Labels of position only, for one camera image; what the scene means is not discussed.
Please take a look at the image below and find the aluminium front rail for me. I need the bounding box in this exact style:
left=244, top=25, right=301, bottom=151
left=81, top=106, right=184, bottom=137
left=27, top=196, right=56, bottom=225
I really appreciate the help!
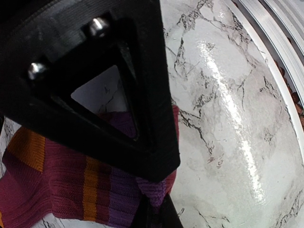
left=220, top=0, right=304, bottom=133

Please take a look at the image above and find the maroon striped sock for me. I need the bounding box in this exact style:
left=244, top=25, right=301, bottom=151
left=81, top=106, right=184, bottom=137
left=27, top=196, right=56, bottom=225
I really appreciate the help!
left=0, top=105, right=180, bottom=228

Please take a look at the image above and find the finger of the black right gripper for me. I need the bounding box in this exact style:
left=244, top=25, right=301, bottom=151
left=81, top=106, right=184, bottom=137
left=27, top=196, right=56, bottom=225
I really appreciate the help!
left=0, top=0, right=181, bottom=182

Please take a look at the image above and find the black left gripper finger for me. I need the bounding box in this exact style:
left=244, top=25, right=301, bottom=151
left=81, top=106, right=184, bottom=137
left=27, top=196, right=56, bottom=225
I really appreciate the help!
left=134, top=194, right=183, bottom=228

